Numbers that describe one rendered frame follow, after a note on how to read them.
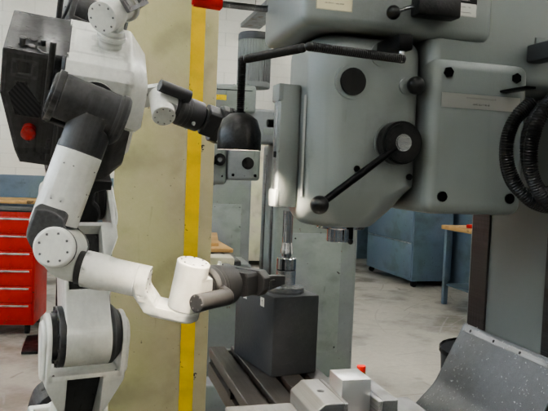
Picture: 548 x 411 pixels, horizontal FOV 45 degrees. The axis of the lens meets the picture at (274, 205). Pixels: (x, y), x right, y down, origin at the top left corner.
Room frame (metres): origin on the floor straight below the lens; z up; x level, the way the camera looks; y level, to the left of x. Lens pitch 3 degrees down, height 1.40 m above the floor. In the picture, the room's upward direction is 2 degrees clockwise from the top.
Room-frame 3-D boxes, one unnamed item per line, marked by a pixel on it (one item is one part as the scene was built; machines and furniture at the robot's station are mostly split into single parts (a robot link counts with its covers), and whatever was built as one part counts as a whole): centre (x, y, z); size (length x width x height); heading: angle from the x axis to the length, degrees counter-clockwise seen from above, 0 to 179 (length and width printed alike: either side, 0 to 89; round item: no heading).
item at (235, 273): (1.39, 0.08, 1.16); 0.13 x 0.12 x 0.10; 55
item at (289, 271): (1.56, -0.04, 1.16); 0.05 x 0.05 x 0.06
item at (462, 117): (1.22, -0.31, 1.47); 0.24 x 0.19 x 0.26; 16
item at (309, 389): (1.08, -0.09, 1.02); 0.12 x 0.06 x 0.04; 16
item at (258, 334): (1.61, -0.01, 1.03); 0.22 x 0.12 x 0.20; 27
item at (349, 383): (1.10, -0.14, 1.03); 0.06 x 0.05 x 0.06; 16
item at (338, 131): (1.17, -0.12, 1.47); 0.21 x 0.19 x 0.32; 16
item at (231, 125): (1.08, 0.06, 1.46); 0.07 x 0.07 x 0.06
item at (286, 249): (1.56, -0.04, 1.25); 0.03 x 0.03 x 0.11
